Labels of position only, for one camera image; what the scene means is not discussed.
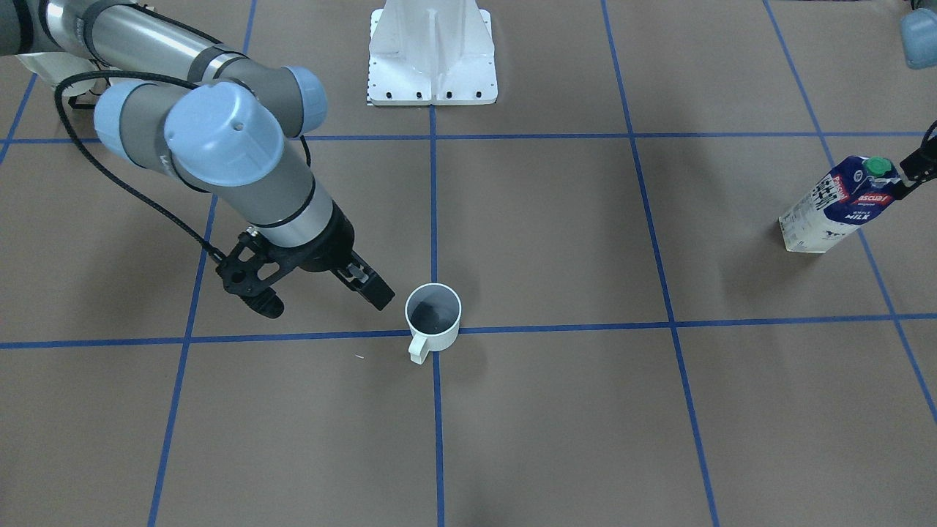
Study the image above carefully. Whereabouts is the white ribbed mug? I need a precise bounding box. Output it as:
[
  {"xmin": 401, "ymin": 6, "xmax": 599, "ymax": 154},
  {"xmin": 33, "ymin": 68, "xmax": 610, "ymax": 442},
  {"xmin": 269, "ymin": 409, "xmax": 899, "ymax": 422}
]
[{"xmin": 405, "ymin": 283, "xmax": 463, "ymax": 365}]

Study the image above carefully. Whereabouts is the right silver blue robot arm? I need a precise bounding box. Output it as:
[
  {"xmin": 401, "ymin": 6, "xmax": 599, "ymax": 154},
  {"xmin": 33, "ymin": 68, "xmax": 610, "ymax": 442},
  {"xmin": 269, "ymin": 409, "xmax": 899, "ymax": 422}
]
[{"xmin": 2, "ymin": 1, "xmax": 394, "ymax": 319}]

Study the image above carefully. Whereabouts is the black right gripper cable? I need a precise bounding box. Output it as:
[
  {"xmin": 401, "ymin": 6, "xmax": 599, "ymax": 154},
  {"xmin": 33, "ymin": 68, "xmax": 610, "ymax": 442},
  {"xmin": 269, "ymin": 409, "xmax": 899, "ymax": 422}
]
[{"xmin": 54, "ymin": 71, "xmax": 312, "ymax": 262}]

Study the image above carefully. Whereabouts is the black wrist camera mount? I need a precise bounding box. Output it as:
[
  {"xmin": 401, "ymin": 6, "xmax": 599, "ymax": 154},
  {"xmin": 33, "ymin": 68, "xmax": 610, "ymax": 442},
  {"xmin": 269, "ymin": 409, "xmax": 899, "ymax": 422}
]
[{"xmin": 215, "ymin": 226, "xmax": 302, "ymax": 319}]

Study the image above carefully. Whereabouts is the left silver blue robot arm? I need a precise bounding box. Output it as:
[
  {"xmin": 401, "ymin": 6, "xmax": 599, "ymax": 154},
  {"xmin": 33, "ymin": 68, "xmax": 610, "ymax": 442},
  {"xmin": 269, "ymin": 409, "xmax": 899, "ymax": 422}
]
[{"xmin": 894, "ymin": 1, "xmax": 936, "ymax": 200}]

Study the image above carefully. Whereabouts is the white mug with lettering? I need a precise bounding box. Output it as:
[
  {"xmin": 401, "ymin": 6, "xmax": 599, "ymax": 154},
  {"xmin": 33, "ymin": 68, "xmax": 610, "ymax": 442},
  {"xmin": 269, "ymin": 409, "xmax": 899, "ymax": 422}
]
[{"xmin": 16, "ymin": 51, "xmax": 97, "ymax": 90}]

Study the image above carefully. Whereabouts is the brown paper table mat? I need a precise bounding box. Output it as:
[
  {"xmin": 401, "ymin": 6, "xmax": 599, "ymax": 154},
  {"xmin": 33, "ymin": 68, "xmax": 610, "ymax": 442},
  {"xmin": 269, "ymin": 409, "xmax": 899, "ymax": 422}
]
[{"xmin": 2, "ymin": 1, "xmax": 935, "ymax": 526}]

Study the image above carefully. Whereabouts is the black wire cup rack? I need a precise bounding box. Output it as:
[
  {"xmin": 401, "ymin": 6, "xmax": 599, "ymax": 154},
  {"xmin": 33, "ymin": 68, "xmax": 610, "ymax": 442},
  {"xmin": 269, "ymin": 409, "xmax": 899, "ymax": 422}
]
[{"xmin": 66, "ymin": 90, "xmax": 101, "ymax": 111}]

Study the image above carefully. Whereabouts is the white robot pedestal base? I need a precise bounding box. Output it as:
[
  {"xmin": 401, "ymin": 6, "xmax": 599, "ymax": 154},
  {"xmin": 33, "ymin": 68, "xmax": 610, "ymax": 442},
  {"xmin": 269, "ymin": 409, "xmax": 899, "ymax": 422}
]
[{"xmin": 366, "ymin": 1, "xmax": 499, "ymax": 106}]

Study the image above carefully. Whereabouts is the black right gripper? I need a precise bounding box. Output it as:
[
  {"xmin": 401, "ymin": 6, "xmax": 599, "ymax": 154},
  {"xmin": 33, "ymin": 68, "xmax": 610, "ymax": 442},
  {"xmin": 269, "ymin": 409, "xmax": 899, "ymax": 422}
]
[{"xmin": 260, "ymin": 201, "xmax": 396, "ymax": 311}]

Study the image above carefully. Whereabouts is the blue white milk carton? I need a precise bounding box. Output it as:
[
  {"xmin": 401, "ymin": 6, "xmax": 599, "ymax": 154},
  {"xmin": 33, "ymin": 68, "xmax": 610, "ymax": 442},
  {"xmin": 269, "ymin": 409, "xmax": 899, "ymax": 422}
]
[{"xmin": 777, "ymin": 156, "xmax": 901, "ymax": 254}]

